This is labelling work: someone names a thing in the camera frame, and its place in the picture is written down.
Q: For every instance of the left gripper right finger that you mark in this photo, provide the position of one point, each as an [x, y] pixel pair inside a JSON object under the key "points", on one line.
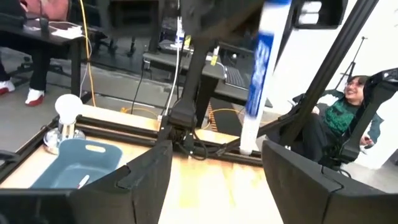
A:
{"points": [[311, 199]]}

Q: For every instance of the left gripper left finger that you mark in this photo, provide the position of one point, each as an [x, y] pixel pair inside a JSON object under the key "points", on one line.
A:
{"points": [[140, 193]]}

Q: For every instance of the brown Expo marker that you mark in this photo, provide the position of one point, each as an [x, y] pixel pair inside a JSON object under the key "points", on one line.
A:
{"points": [[83, 181]]}

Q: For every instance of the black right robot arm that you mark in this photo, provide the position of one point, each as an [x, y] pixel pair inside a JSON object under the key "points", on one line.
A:
{"points": [[192, 93]]}

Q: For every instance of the teal plastic bin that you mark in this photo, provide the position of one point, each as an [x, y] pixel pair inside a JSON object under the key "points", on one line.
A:
{"points": [[71, 168]]}

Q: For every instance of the person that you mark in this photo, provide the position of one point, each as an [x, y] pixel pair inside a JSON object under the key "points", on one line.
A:
{"points": [[339, 115]]}

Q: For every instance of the white bulb silver base lamp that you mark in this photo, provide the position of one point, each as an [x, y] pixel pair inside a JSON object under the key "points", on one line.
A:
{"points": [[68, 107]]}

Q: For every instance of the person's shoe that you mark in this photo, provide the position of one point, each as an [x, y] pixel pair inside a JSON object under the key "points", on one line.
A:
{"points": [[34, 97], [6, 87]]}

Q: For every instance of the black desk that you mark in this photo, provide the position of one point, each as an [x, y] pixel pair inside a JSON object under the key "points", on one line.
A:
{"points": [[76, 62]]}

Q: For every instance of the person's leg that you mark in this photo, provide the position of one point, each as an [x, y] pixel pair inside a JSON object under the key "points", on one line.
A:
{"points": [[3, 71], [40, 68]]}

